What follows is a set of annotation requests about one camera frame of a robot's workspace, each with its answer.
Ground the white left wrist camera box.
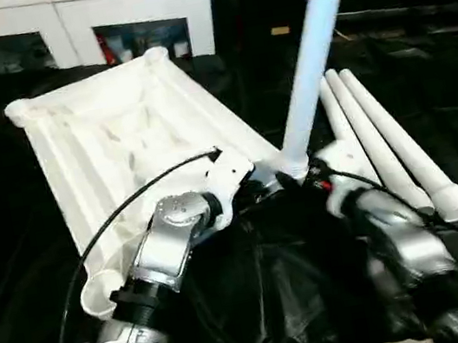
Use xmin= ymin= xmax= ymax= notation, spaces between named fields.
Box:
xmin=198 ymin=145 xmax=266 ymax=230

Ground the red bottle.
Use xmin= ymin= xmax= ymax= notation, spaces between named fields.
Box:
xmin=97 ymin=35 xmax=117 ymax=67

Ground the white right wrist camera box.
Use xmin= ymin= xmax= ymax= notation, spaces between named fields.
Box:
xmin=307 ymin=136 xmax=374 ymax=221

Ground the white cabinet with glass doors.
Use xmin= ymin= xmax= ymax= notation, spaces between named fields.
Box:
xmin=0 ymin=0 xmax=223 ymax=93

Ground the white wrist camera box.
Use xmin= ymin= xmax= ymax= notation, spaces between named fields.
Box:
xmin=307 ymin=136 xmax=374 ymax=221
xmin=198 ymin=145 xmax=266 ymax=230

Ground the white plastic table top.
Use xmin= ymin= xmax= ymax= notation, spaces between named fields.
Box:
xmin=0 ymin=27 xmax=319 ymax=332

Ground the white plastic table leg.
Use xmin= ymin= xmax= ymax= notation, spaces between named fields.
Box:
xmin=338 ymin=52 xmax=458 ymax=236
xmin=324 ymin=56 xmax=436 ymax=228
xmin=252 ymin=0 xmax=391 ymax=184
xmin=317 ymin=73 xmax=360 ymax=155

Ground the black work mat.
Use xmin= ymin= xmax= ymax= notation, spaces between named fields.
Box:
xmin=0 ymin=0 xmax=458 ymax=343

